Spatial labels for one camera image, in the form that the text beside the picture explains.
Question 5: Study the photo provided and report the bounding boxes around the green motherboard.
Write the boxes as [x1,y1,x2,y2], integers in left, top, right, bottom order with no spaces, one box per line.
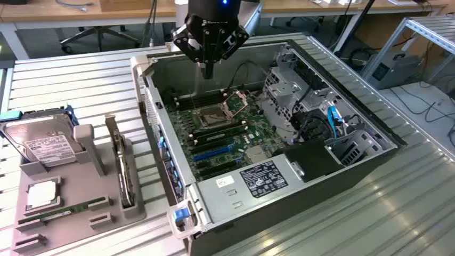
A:
[166,89,289,182]

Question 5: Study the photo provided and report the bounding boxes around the open black PC case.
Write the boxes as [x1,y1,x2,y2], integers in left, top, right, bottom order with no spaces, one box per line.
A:
[130,38,409,256]

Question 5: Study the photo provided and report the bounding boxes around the blue SATA wire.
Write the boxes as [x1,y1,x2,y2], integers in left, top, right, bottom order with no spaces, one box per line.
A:
[327,105,345,139]

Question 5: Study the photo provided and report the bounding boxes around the perforated silver drive cage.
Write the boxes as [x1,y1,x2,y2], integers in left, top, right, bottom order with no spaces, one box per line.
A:
[262,45,339,139]

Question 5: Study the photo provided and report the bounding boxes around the hard disk with blue carrier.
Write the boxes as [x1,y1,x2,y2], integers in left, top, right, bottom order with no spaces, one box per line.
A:
[0,105,80,168]

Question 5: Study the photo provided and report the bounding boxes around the silver finned heatsink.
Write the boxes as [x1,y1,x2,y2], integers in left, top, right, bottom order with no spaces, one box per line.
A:
[246,147,269,164]

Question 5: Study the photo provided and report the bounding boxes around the thin hanging cable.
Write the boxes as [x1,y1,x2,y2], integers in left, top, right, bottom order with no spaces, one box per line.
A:
[147,0,160,46]

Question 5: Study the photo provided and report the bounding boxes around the aluminium frame table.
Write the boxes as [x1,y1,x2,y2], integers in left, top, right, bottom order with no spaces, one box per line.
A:
[361,14,455,83]

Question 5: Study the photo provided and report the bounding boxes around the grey parts rack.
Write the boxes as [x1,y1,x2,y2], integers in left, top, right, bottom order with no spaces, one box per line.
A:
[12,124,148,254]

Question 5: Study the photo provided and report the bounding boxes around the black plastic shroud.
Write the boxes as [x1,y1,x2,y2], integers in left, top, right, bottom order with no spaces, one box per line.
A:
[283,139,345,183]

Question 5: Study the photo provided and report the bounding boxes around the silver power supply unit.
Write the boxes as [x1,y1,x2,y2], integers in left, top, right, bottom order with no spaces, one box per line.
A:
[194,153,307,226]

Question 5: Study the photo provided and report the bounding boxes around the grey machine with handle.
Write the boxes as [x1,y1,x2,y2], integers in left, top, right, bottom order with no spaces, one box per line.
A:
[371,52,423,91]

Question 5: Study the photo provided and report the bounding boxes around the black internal cable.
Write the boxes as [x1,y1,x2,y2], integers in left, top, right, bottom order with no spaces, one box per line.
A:
[228,61,267,89]

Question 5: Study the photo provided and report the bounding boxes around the silver CPU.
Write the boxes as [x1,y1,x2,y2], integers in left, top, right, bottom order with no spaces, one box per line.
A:
[27,182,60,207]

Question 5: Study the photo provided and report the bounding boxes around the black drive power cables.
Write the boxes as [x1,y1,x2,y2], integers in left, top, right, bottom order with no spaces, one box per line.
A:
[290,108,330,142]

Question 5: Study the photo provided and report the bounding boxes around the grey network cable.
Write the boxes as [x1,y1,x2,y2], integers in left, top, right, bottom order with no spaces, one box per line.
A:
[56,0,96,12]

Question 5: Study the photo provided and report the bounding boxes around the blue card retention latch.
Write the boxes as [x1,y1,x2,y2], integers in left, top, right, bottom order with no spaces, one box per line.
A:
[158,135,168,158]

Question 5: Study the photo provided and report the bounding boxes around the black expansion slot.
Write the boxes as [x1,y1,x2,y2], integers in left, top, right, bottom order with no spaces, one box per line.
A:
[190,141,228,155]
[199,165,241,180]
[196,159,236,171]

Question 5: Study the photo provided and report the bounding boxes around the blue case latch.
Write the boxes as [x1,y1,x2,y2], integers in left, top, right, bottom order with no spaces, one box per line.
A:
[171,209,190,228]

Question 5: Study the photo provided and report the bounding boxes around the blue expansion slot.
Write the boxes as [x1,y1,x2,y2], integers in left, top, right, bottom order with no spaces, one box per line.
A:
[192,147,232,162]

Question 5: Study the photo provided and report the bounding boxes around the graphics card with metal bracket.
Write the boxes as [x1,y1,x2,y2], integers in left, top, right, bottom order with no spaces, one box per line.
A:
[104,114,139,209]

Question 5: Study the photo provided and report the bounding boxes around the green RAM stick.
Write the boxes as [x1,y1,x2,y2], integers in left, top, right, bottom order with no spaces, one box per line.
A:
[18,196,107,225]

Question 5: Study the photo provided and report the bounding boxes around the office chair black base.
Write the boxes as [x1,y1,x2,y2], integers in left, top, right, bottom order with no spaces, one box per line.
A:
[286,15,325,27]

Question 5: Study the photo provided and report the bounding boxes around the installed RAM stick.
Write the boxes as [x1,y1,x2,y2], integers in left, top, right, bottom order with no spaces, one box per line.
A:
[194,127,247,143]

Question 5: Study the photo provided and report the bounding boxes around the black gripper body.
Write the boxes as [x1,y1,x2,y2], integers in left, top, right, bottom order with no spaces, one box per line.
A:
[187,0,245,32]

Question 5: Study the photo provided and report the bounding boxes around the slotted silver disk bay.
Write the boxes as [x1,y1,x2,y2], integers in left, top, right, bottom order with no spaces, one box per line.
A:
[325,130,398,166]

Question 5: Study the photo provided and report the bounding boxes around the open socket cover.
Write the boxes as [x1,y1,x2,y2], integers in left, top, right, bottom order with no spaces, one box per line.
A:
[220,90,251,119]

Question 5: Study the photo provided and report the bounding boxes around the black slanted pole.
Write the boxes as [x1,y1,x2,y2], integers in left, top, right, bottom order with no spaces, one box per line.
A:
[334,0,377,55]

